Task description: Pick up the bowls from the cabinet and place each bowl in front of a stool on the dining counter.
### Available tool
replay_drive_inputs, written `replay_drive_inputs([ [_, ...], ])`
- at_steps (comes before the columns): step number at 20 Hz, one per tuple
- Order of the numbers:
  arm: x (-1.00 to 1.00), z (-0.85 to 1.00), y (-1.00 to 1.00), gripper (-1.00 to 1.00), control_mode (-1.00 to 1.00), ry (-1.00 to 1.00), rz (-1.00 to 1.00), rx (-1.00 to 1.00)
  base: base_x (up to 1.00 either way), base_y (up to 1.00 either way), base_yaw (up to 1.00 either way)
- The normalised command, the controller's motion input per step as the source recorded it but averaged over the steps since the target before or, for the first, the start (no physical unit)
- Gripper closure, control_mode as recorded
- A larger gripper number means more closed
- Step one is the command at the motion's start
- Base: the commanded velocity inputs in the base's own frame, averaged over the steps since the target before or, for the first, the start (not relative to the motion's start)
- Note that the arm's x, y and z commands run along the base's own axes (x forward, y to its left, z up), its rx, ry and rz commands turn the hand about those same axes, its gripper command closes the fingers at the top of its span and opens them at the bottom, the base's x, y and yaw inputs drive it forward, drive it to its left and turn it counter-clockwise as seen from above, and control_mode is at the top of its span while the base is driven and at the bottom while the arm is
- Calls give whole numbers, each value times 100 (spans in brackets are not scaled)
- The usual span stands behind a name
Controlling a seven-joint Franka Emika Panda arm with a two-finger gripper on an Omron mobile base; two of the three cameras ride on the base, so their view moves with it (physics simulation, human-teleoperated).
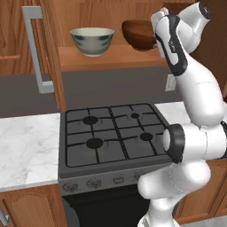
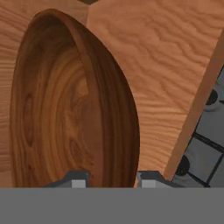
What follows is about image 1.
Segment open wooden wall cabinet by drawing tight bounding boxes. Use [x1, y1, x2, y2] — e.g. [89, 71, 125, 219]
[57, 0, 167, 73]

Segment grey base cabinet handle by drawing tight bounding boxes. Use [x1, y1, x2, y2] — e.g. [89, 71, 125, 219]
[0, 205, 11, 227]

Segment white wall socket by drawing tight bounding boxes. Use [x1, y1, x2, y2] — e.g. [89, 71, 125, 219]
[164, 74, 178, 92]

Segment black gas hob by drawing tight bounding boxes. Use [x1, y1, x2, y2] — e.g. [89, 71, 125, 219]
[58, 102, 179, 180]

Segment black oven door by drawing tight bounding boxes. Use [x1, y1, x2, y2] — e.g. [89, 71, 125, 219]
[61, 184, 153, 227]

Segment white bowl with green pattern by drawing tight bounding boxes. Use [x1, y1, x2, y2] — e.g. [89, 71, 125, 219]
[70, 27, 115, 58]

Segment grey bar door handle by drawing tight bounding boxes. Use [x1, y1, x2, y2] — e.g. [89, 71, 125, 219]
[21, 5, 55, 95]

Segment wooden base cabinet door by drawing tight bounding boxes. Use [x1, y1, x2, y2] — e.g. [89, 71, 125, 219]
[0, 184, 68, 227]
[173, 159, 227, 225]

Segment brown wooden bowl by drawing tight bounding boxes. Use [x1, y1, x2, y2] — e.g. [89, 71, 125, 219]
[121, 19, 158, 52]

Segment dark wooden cabinet door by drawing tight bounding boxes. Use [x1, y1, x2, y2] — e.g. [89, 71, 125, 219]
[193, 0, 227, 102]

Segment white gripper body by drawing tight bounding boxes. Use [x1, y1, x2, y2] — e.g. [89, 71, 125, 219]
[150, 6, 170, 30]

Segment grey stove knob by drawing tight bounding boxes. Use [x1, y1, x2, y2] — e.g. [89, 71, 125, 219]
[62, 182, 80, 193]
[112, 176, 126, 184]
[131, 171, 145, 182]
[86, 178, 103, 191]

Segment wooden cabinet door with handle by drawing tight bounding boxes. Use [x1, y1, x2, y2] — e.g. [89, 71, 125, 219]
[31, 0, 67, 114]

